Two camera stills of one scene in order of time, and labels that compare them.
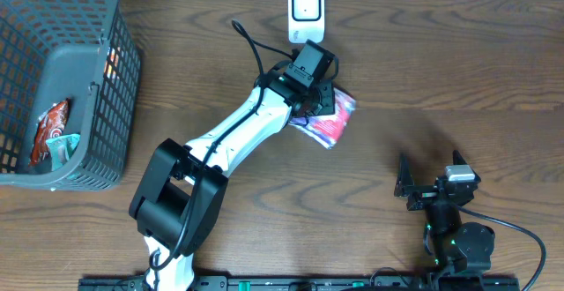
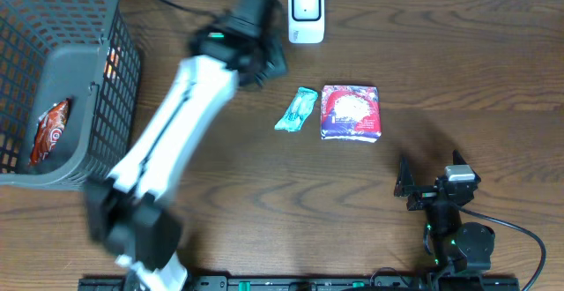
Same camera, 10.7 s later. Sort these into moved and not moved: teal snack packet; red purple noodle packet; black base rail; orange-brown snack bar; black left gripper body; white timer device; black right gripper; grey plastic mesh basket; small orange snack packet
Moved: teal snack packet; black left gripper body; red purple noodle packet
Not moved: grey plastic mesh basket; orange-brown snack bar; white timer device; small orange snack packet; black base rail; black right gripper
